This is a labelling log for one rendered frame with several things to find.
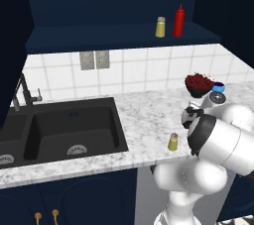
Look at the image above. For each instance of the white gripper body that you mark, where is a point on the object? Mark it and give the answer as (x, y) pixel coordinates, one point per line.
(190, 115)

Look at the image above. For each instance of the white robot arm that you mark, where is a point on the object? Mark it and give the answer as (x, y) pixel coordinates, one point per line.
(215, 143)

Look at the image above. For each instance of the yellow shaker with grey lid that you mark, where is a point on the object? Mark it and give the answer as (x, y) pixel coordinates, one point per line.
(172, 143)
(160, 29)

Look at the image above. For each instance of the red condiment bottle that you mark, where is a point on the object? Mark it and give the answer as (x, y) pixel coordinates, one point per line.
(179, 22)

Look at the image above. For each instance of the black bowl of red fruit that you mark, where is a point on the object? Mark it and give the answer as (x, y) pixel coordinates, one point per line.
(198, 85)

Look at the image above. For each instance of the small blue bowl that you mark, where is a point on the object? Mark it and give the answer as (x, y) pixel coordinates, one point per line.
(219, 87)

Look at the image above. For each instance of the dark blue base cupboard door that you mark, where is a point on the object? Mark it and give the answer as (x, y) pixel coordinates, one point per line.
(20, 207)
(238, 201)
(96, 199)

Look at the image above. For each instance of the black double sink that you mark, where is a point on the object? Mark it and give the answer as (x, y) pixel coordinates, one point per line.
(72, 130)

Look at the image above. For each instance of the black tap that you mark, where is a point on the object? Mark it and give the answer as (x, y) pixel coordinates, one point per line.
(26, 93)

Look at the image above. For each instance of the grey wall socket plate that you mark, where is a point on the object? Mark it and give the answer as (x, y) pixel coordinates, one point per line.
(87, 60)
(102, 59)

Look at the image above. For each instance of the dark blue wall cabinet door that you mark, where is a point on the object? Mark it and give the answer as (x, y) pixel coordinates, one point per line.
(13, 37)
(231, 14)

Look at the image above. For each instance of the dark blue open wall cabinet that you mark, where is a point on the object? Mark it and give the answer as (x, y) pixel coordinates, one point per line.
(109, 35)

